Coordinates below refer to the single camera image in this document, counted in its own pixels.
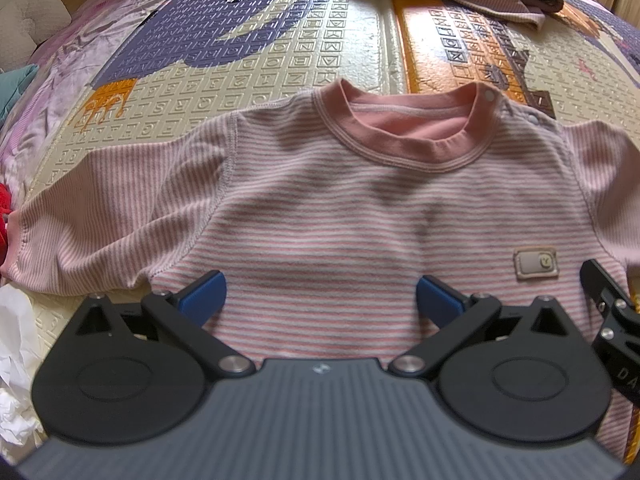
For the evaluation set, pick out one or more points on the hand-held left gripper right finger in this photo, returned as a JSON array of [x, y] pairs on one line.
[[440, 297]]

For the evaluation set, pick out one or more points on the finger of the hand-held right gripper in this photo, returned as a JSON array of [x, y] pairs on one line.
[[612, 305]]

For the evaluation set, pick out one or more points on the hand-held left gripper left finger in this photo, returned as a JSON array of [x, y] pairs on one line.
[[205, 295]]

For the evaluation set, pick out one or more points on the pink striped top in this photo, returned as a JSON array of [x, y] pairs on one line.
[[325, 210]]

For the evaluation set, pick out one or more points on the red cloth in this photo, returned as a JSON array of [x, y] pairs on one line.
[[4, 220]]

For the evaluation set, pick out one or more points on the pink floral bed sheet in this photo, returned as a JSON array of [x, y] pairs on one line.
[[60, 85]]

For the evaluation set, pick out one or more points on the teal pillow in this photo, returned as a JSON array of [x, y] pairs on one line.
[[15, 85]]

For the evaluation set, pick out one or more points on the beige striped garment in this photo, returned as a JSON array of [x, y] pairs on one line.
[[500, 5]]

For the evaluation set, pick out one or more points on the white pillow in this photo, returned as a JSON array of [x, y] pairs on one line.
[[30, 15]]

